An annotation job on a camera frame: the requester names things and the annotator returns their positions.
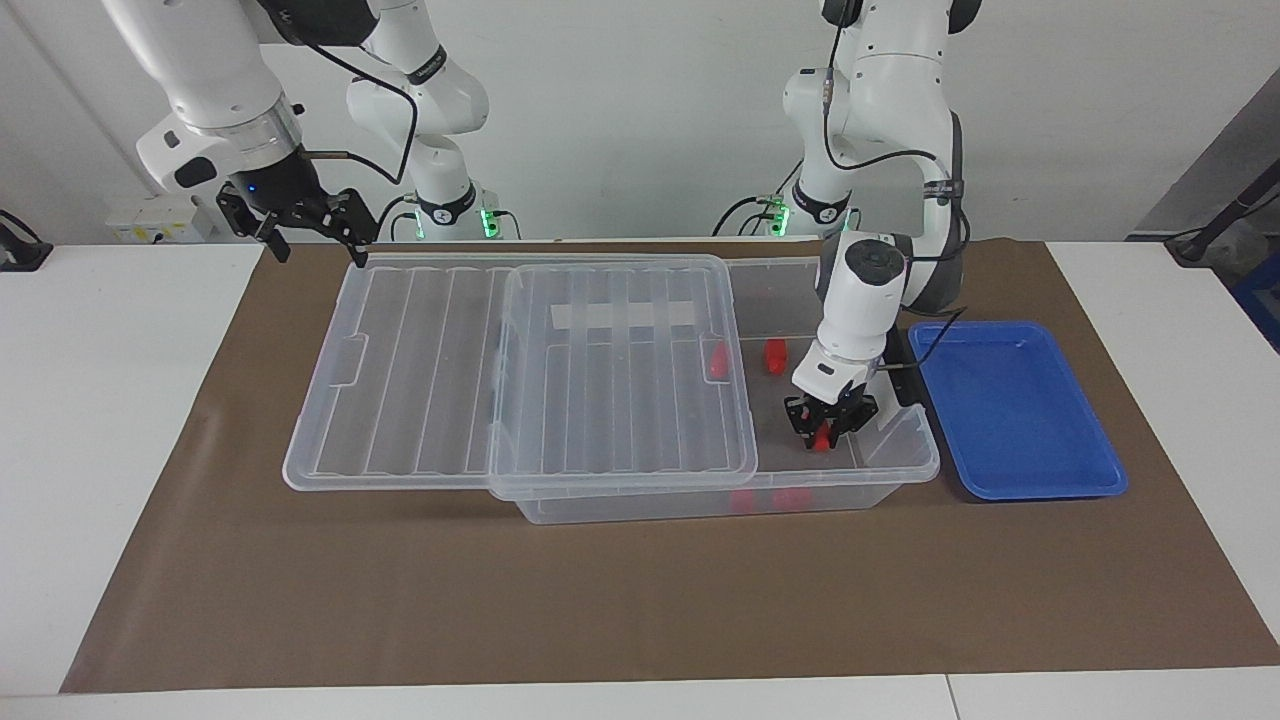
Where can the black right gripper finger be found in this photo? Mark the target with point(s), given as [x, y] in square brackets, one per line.
[278, 242]
[358, 240]

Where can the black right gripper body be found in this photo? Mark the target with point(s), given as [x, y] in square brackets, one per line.
[285, 200]

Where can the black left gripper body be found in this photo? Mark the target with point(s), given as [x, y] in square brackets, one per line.
[830, 405]

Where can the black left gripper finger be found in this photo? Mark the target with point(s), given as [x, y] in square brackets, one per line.
[803, 427]
[850, 420]

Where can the red block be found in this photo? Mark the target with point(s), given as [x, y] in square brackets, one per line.
[820, 440]
[743, 501]
[775, 357]
[718, 361]

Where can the clear plastic box lid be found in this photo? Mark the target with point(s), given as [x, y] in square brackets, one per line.
[400, 400]

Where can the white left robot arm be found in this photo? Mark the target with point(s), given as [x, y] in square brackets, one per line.
[860, 300]

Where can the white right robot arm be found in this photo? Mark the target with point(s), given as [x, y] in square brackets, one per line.
[220, 80]

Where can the clear plastic storage box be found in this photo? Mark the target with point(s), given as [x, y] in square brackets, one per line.
[850, 470]

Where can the black box latch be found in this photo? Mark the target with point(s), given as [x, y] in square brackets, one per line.
[908, 385]

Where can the blue plastic tray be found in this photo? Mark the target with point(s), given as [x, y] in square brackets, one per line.
[1010, 420]

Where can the white power strip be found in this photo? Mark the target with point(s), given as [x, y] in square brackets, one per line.
[150, 222]

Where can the black clamp base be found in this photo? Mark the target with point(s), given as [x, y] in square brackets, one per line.
[20, 250]

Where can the brown table mat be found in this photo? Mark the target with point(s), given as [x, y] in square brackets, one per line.
[600, 600]

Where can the black stand pole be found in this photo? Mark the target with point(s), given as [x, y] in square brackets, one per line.
[1225, 215]

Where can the blue crate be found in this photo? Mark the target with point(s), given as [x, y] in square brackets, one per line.
[1262, 300]

